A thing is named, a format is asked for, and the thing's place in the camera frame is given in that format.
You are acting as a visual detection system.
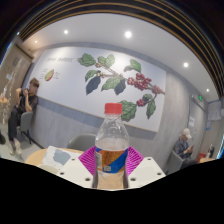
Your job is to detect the coffee plant wall mural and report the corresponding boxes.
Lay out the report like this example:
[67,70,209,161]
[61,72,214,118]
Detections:
[27,46,168,134]

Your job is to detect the person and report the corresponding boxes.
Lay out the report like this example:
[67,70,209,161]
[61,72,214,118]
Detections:
[172,127,198,168]
[7,77,41,156]

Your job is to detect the dark mug with white inside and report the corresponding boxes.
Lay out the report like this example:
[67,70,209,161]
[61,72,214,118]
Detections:
[36,162,61,175]

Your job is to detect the recessed ceiling lights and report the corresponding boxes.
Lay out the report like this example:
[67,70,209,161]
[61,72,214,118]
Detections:
[32,28,211,94]

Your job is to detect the grey chair with curved back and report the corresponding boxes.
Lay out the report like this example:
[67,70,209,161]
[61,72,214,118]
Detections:
[66,132,98,153]

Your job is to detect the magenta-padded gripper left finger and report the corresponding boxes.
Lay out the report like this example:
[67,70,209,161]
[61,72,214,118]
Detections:
[56,146,99,190]

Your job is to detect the dark flask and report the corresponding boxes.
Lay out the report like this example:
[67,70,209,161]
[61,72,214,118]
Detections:
[206,143,215,160]

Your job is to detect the clear red-capped drink bottle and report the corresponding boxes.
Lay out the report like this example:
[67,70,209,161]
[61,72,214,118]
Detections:
[94,102,131,190]

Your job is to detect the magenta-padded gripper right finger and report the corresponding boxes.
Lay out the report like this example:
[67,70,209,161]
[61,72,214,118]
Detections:
[125,145,167,190]

